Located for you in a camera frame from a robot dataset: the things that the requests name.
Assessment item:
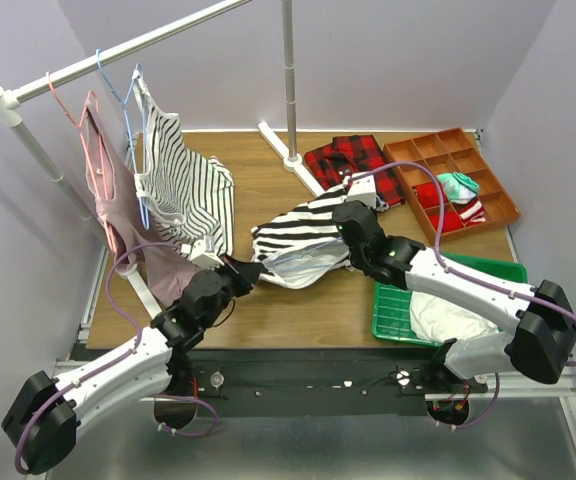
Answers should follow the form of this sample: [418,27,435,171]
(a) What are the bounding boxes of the white crumpled garment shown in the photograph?
[409,292,499,343]

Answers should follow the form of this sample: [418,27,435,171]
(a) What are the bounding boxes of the thin striped tank top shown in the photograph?
[133,78,234,255]

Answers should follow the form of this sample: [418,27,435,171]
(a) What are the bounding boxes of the silver vertical rack pole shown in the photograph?
[281,0,301,161]

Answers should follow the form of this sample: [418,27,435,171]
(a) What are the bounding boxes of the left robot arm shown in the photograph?
[2,258,266,475]

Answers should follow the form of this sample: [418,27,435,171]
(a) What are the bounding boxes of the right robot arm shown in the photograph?
[332,201,576,392]

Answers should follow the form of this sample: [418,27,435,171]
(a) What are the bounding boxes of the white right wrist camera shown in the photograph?
[343,173,378,209]

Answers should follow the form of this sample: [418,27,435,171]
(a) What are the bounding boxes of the white rack left post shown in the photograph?
[2,109,161,318]

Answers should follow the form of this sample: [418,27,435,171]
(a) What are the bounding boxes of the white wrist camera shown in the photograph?
[343,173,378,209]
[179,235,224,270]

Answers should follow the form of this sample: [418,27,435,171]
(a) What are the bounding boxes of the red black plaid shirt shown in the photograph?
[303,135,405,209]

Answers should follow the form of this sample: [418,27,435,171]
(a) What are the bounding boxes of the light blue wire hanger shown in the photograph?
[249,236,351,290]

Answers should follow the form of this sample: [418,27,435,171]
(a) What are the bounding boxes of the red white striped sock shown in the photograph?
[457,198,486,226]

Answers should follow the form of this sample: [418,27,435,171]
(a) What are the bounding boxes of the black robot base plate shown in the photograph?
[166,347,488,417]

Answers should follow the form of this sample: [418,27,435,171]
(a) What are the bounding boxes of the brown wooden compartment organizer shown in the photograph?
[383,128,520,242]

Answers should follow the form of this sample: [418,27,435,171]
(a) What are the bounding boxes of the white clothes rack rail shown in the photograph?
[0,0,247,109]

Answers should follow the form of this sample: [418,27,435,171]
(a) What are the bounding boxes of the mint green sock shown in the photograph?
[437,172,480,205]

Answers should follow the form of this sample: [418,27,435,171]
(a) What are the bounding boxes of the white rack base foot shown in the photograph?
[257,121,324,197]

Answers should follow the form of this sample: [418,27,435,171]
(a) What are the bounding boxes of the pink tank top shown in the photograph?
[83,92,198,306]

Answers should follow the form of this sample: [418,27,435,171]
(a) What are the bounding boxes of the wide striped tank top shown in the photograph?
[250,182,389,290]

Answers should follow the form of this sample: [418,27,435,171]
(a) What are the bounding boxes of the pink wire hanger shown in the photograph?
[45,71,117,253]

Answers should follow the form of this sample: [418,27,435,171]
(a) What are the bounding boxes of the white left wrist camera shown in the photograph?
[179,235,224,270]

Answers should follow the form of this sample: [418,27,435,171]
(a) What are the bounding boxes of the red folded sock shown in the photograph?
[413,182,449,210]

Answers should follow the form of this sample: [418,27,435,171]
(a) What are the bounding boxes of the green plastic tray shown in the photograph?
[370,252,529,347]

